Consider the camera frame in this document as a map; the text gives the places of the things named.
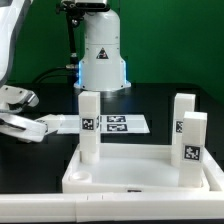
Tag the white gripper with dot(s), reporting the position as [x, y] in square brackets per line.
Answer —
[22, 128]

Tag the white desk top tray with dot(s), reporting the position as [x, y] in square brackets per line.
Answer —
[124, 168]

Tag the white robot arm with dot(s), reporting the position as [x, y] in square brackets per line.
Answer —
[101, 69]

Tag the white marker sheet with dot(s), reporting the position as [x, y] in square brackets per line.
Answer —
[109, 124]

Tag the white front fence bar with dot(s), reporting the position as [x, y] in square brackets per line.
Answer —
[111, 207]

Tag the white fence bar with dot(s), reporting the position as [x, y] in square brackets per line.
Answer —
[213, 172]
[111, 207]

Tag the white right fence bar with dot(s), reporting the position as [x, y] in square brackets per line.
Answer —
[213, 172]

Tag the black camera on stand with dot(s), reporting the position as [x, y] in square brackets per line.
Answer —
[75, 11]

